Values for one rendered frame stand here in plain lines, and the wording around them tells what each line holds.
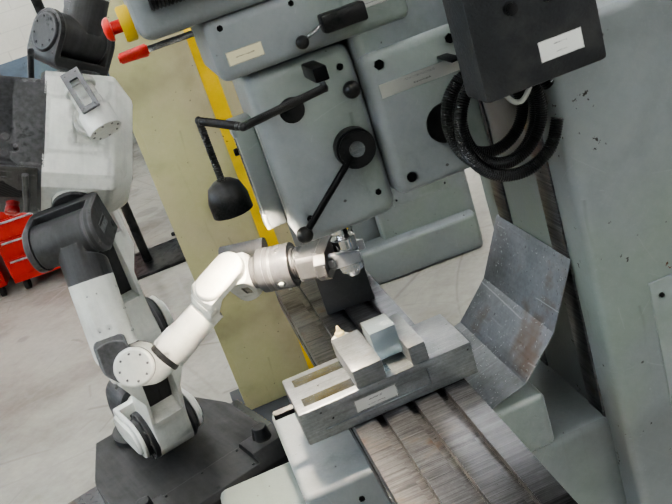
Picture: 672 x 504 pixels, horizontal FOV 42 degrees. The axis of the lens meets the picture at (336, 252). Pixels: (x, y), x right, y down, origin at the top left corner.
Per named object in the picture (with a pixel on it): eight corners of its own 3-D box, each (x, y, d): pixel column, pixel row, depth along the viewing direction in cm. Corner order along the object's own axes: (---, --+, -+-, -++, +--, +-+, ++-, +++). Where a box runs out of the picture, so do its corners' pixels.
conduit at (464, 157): (474, 201, 140) (441, 78, 132) (437, 179, 155) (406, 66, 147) (576, 161, 143) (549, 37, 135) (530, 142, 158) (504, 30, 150)
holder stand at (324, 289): (327, 315, 209) (301, 241, 202) (316, 281, 229) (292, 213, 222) (375, 299, 209) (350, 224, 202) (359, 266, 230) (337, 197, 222)
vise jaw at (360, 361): (357, 390, 161) (351, 372, 160) (336, 357, 175) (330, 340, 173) (387, 377, 162) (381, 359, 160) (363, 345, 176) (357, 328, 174)
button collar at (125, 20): (128, 44, 143) (114, 8, 141) (127, 41, 149) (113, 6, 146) (140, 40, 143) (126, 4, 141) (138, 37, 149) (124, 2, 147)
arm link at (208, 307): (246, 263, 167) (199, 316, 166) (265, 278, 175) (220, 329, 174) (225, 244, 170) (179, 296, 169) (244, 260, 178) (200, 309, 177)
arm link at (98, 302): (101, 401, 165) (61, 289, 164) (112, 390, 178) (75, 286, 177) (160, 379, 166) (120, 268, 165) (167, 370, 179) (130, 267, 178)
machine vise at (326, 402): (310, 446, 162) (291, 397, 158) (292, 409, 176) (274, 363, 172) (479, 372, 167) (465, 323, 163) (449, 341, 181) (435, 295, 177)
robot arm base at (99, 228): (52, 287, 174) (18, 256, 165) (53, 238, 182) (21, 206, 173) (120, 263, 172) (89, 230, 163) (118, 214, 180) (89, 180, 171)
